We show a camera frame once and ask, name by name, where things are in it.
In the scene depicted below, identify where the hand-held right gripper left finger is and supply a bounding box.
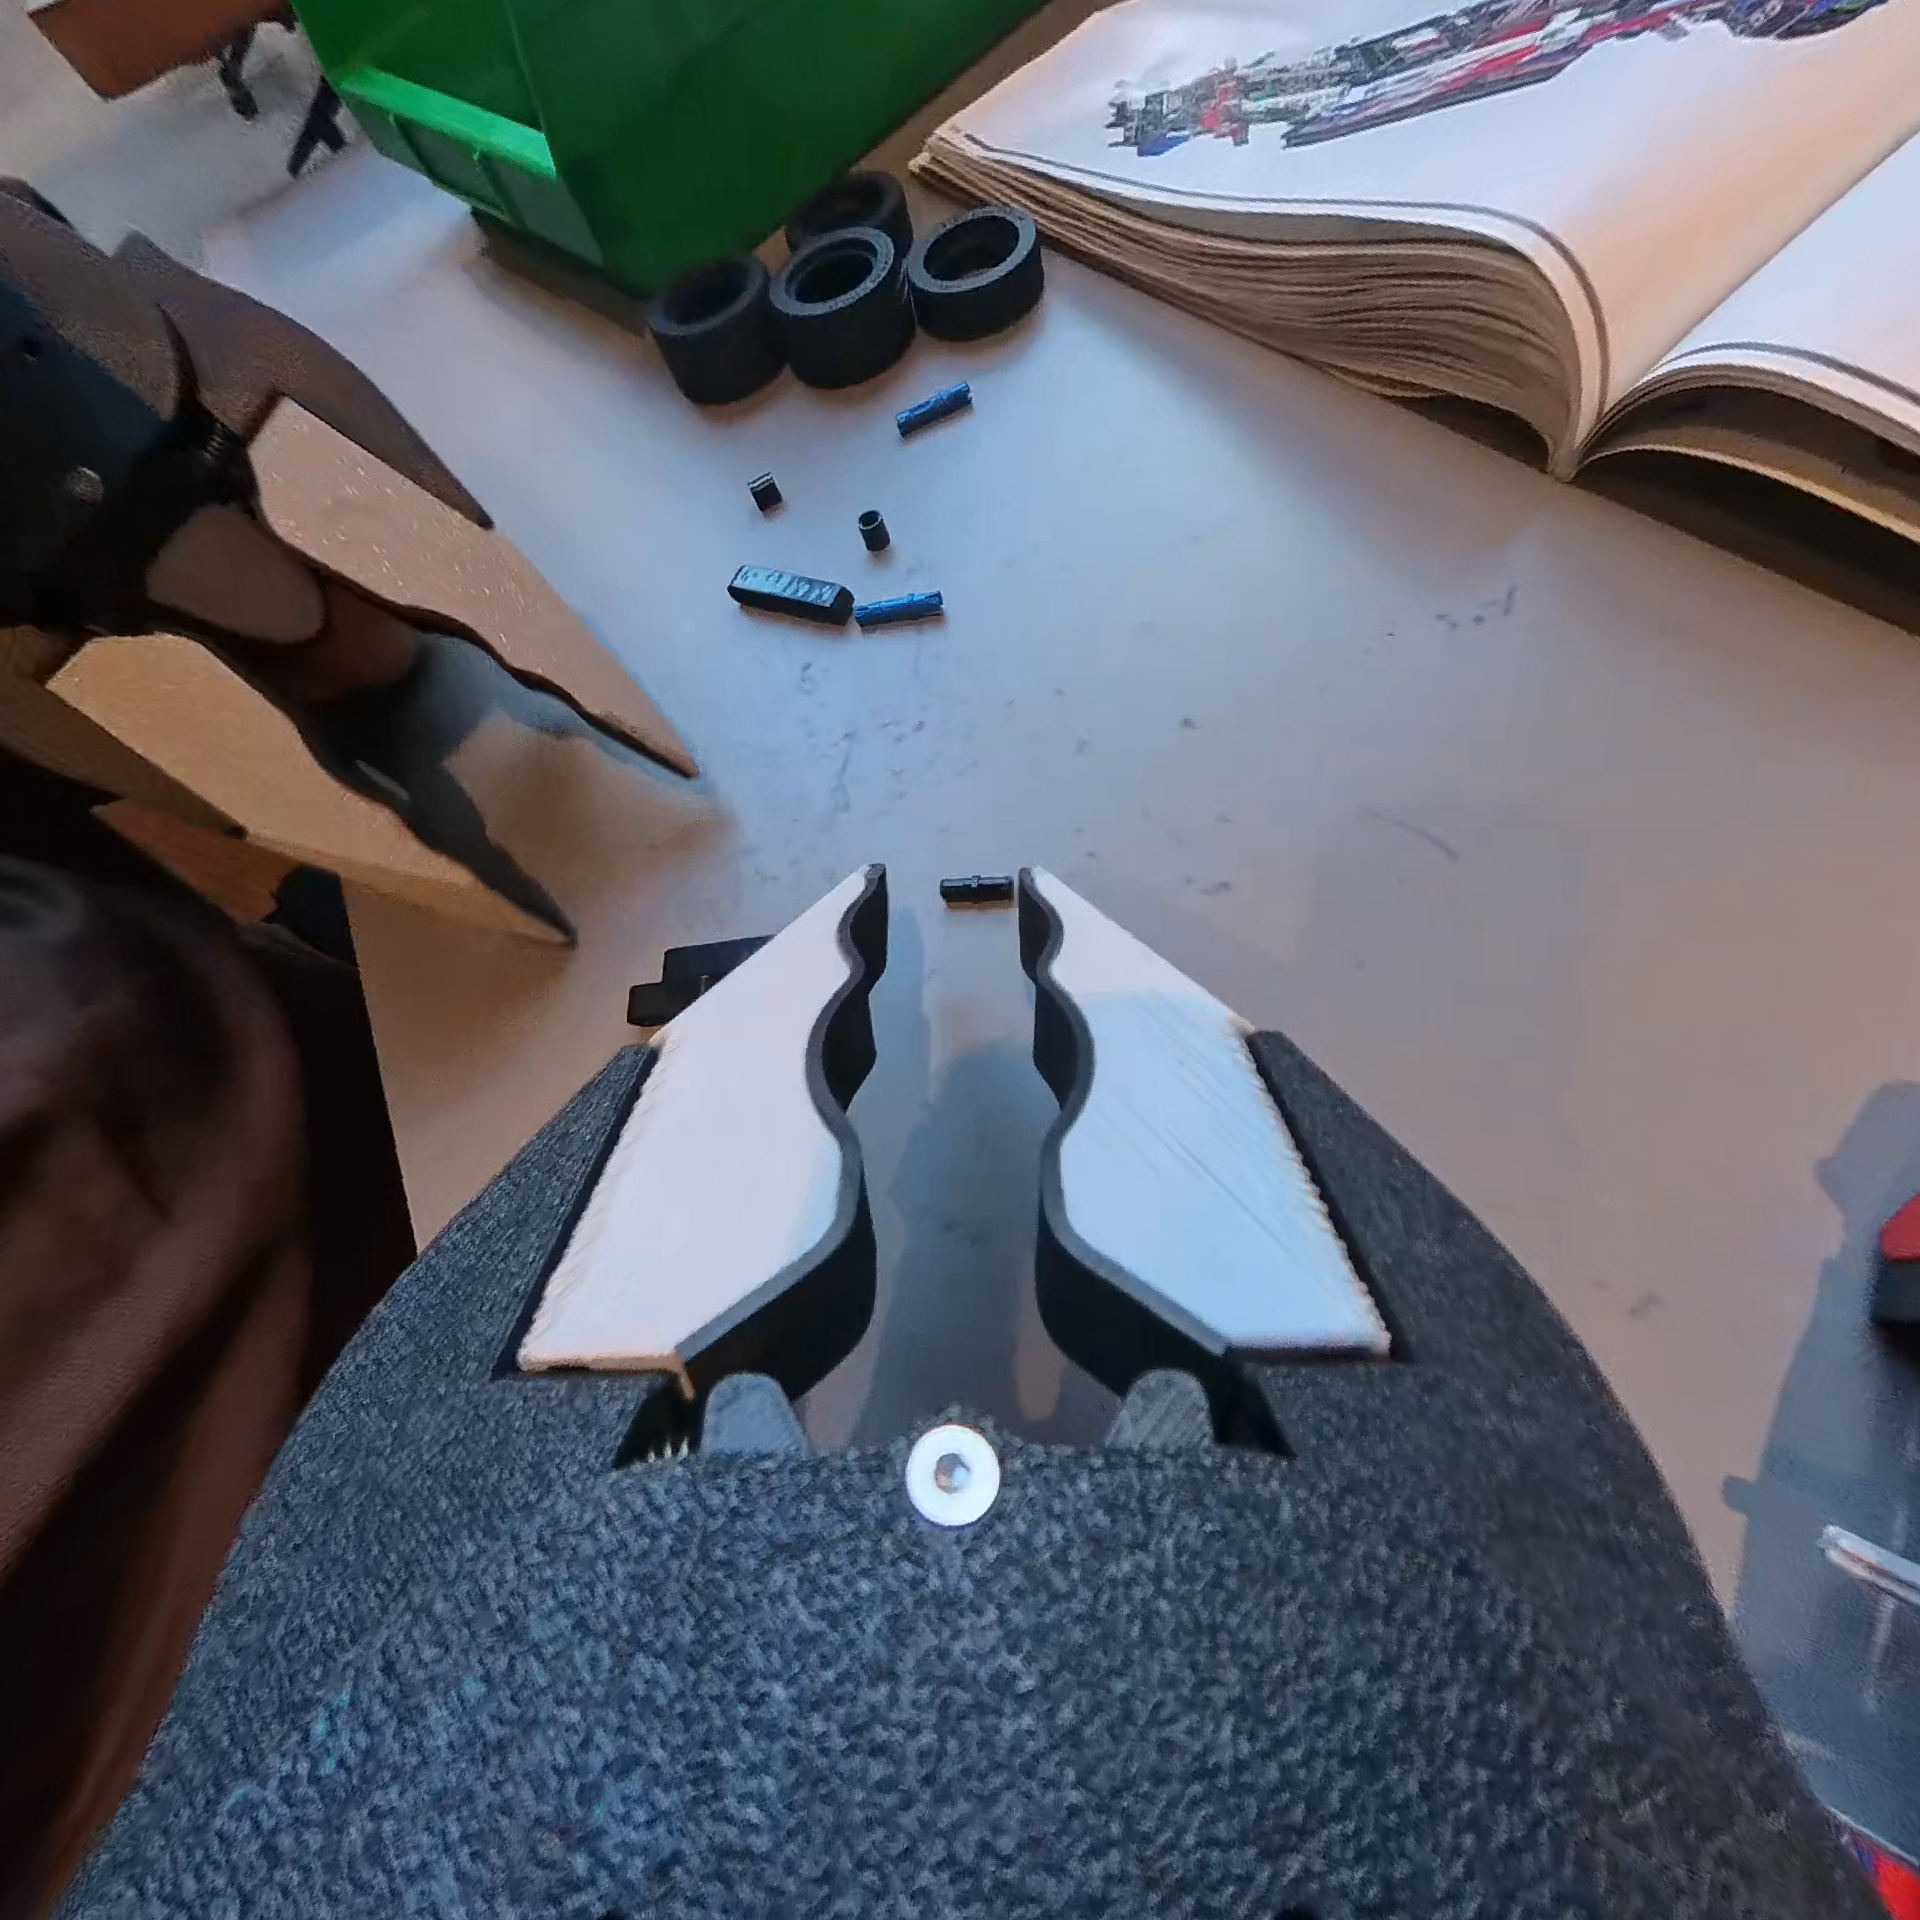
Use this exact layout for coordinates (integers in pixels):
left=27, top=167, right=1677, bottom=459
left=513, top=866, right=890, bottom=1407

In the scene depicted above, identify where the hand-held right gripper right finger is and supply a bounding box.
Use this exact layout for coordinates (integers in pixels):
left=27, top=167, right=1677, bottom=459
left=1015, top=866, right=1397, bottom=1405

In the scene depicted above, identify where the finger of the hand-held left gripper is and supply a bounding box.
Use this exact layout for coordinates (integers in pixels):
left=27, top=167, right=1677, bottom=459
left=242, top=391, right=701, bottom=786
left=41, top=636, right=582, bottom=954

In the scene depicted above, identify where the long black brick beam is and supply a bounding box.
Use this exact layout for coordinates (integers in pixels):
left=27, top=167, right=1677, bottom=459
left=626, top=935, right=775, bottom=1031

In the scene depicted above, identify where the green plastic bin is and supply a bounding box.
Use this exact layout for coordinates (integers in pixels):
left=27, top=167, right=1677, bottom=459
left=290, top=0, right=1054, bottom=296

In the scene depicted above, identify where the wood-trimmed long desk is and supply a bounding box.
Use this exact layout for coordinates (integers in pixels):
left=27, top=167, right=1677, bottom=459
left=27, top=0, right=299, bottom=102

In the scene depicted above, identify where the white desk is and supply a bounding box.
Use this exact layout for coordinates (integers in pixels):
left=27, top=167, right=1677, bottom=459
left=30, top=0, right=1920, bottom=1773

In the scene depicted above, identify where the black toy tire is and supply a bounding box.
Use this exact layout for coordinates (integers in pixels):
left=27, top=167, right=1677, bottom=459
left=783, top=169, right=918, bottom=262
left=907, top=203, right=1049, bottom=345
left=767, top=226, right=918, bottom=394
left=647, top=252, right=792, bottom=408

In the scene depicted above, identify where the black brick beam with holes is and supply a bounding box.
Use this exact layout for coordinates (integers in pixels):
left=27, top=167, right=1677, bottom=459
left=727, top=562, right=857, bottom=629

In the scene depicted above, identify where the person's brown sweater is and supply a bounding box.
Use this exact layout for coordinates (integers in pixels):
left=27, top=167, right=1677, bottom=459
left=0, top=857, right=423, bottom=1897

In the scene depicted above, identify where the red white blue toy car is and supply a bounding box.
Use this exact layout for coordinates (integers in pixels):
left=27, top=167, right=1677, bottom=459
left=1725, top=1170, right=1920, bottom=1920

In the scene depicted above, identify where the open instruction booklet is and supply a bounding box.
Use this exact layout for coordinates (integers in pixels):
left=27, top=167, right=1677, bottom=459
left=909, top=0, right=1920, bottom=551

